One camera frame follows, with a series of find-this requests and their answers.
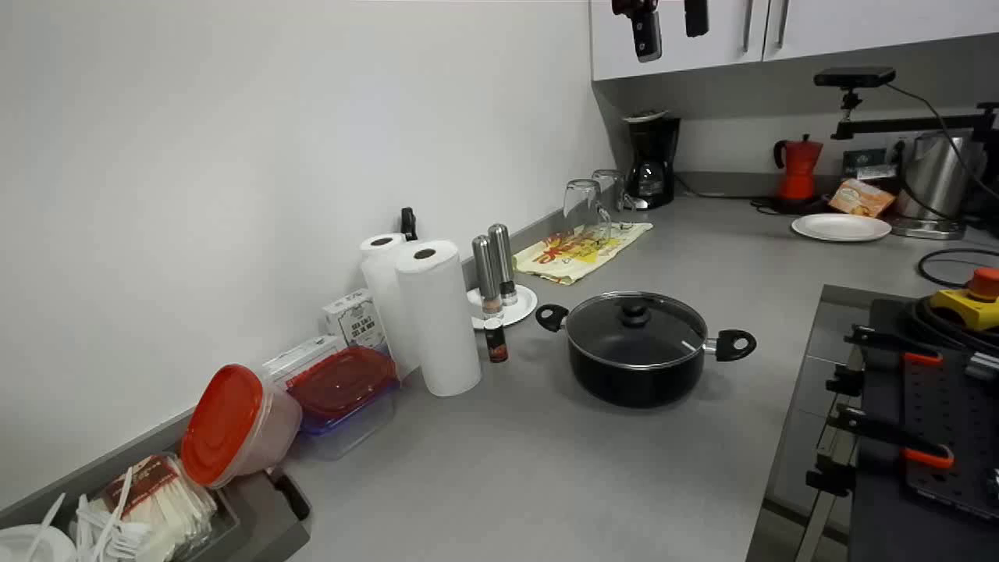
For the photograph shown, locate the small spice bottle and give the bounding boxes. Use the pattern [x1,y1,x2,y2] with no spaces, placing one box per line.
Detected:
[480,326,512,364]

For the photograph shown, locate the clear container with red lid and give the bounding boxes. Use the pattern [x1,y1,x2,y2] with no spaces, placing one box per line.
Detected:
[285,342,401,463]

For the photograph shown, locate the grey plastic bin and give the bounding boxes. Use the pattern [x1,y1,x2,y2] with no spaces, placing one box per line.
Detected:
[0,457,313,562]

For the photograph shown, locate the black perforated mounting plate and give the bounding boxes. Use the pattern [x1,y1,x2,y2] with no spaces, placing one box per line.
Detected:
[899,353,999,523]

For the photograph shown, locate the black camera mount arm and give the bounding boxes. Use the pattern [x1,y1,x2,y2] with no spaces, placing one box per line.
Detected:
[828,88,999,142]

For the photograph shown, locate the black cooking pot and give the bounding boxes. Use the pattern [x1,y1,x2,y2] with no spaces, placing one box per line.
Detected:
[535,289,762,411]

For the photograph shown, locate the white bowl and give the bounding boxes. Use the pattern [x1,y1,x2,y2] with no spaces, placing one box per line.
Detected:
[0,522,81,562]

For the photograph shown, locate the black camera on mount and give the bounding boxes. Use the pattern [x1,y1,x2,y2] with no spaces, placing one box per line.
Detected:
[811,64,899,89]

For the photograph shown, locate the steel spice grinder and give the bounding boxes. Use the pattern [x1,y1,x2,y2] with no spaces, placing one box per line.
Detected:
[467,235,504,312]
[486,221,520,303]

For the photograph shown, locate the black clamp with orange handle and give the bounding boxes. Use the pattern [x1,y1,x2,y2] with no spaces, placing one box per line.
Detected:
[824,322,999,398]
[805,404,962,496]

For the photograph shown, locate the steel electric kettle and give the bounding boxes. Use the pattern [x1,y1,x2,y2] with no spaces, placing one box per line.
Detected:
[897,132,989,240]

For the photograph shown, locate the red moka pot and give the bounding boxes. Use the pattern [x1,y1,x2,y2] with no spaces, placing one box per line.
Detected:
[771,132,828,207]

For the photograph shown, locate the yellow red emergency stop button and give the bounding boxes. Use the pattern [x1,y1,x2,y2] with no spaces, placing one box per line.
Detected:
[926,266,999,334]

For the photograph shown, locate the white paper towel roll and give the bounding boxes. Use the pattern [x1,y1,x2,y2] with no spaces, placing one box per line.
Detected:
[356,231,424,380]
[394,237,484,398]

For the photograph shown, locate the white plate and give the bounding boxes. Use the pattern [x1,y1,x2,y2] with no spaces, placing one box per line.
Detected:
[787,208,897,245]

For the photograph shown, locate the black cable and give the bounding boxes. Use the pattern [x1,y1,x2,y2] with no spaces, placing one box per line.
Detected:
[914,245,999,289]

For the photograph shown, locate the small white saucer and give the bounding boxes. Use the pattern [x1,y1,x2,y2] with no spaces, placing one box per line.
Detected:
[461,282,541,334]

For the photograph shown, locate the orange snack packet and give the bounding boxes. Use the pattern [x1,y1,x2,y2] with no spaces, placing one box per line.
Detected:
[828,174,899,221]

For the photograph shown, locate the glass lid with black knob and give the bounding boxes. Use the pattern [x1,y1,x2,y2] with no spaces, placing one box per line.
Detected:
[562,289,710,367]

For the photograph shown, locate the black coffee maker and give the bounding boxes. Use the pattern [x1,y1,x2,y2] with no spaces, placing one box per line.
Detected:
[620,110,683,215]

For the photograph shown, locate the round container with orange lid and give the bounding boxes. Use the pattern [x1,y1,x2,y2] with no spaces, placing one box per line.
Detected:
[179,362,306,492]

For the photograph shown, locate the white plastic container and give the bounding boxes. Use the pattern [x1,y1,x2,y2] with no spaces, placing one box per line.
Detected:
[260,334,346,387]

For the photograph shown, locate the small white carton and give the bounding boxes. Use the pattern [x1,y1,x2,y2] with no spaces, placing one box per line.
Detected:
[317,287,391,353]

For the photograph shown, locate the yellow red patterned kitchen towel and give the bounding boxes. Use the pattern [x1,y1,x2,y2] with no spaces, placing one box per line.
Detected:
[512,217,654,287]

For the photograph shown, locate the dark grey metal platform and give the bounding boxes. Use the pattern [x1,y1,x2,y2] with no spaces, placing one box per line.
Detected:
[746,282,999,562]

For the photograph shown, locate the white plastic cutlery bundle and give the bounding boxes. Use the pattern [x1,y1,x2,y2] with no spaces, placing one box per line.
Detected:
[71,448,221,562]

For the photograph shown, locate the small dark box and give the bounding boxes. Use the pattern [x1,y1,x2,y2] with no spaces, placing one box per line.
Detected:
[841,148,899,182]

